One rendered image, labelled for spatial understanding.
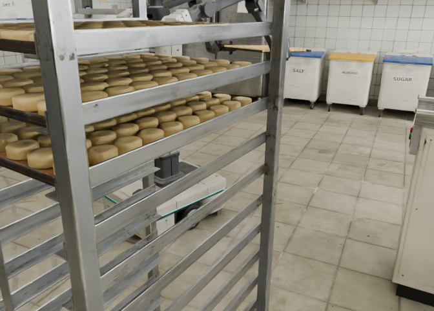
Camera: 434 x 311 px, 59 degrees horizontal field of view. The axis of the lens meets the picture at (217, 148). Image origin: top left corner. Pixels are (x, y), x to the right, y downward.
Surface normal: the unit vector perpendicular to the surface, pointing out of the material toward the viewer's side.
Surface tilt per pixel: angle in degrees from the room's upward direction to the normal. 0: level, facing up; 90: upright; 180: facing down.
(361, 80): 92
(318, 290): 0
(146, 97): 90
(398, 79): 92
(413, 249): 90
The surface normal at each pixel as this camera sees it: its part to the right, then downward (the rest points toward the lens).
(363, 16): -0.43, 0.30
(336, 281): 0.01, -0.94
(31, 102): 0.45, 0.31
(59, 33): 0.84, 0.19
